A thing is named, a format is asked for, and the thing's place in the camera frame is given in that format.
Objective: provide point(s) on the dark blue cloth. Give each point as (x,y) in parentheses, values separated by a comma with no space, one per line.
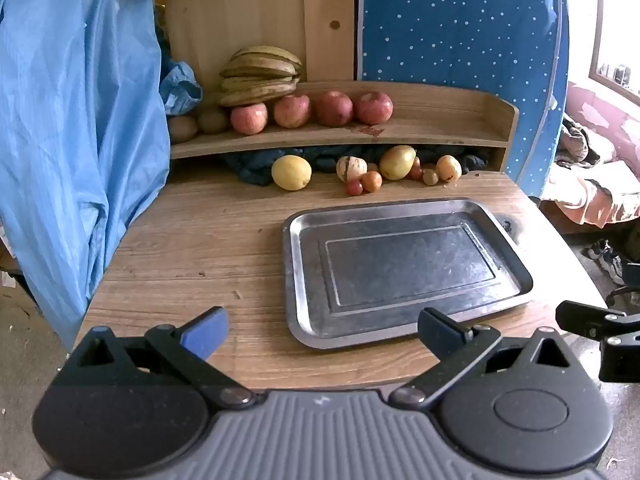
(260,166)

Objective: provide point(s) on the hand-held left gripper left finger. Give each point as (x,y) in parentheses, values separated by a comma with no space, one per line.
(205,334)

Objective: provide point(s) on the curved wooden shelf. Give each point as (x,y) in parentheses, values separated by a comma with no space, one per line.
(440,120)

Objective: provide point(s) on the bunch of bananas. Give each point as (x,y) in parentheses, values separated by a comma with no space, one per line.
(260,77)

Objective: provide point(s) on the white sneaker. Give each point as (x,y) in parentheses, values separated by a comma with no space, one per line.
(605,260)

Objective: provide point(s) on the yellow lemon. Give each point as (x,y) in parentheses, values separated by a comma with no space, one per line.
(291,172)

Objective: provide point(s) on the window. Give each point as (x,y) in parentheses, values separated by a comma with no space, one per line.
(617,20)

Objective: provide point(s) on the small brown-green fruit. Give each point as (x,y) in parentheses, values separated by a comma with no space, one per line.
(430,177)

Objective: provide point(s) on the crumpled blue plastic bag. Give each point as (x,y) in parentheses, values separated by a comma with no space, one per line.
(180,91)

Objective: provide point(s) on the metal tray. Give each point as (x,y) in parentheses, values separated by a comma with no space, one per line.
(410,270)

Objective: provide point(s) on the orange tomato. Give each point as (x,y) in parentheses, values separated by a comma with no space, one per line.
(372,182)

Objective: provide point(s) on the brown kiwi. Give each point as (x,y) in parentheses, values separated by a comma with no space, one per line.
(213,121)
(183,130)

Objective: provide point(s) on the red apple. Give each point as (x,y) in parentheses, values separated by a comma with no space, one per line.
(292,111)
(374,108)
(249,119)
(333,108)

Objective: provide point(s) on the pale orange round fruit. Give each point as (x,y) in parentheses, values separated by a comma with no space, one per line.
(448,168)

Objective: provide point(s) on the wooden back board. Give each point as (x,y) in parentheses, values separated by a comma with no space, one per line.
(260,10)

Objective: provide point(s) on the striped pepino melon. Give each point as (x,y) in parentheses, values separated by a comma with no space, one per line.
(351,168)

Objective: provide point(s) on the yellow-green mango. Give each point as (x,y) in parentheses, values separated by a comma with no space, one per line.
(397,162)

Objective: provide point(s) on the blue white-dotted panel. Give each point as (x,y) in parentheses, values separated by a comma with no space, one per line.
(450,25)

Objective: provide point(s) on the pile of clothes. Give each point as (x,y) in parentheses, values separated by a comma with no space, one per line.
(582,142)

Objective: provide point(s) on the pink bedding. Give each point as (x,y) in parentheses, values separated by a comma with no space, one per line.
(600,195)

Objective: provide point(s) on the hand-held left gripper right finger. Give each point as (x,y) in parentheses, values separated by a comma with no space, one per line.
(436,332)

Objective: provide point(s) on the small red-orange tomato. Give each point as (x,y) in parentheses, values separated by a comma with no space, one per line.
(417,174)

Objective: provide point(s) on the light blue plastic sheet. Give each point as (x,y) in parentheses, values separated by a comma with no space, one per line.
(75,135)

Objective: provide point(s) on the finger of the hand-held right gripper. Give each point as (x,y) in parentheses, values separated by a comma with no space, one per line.
(580,317)

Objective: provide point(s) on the small red tomato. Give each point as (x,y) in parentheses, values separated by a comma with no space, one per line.
(355,188)

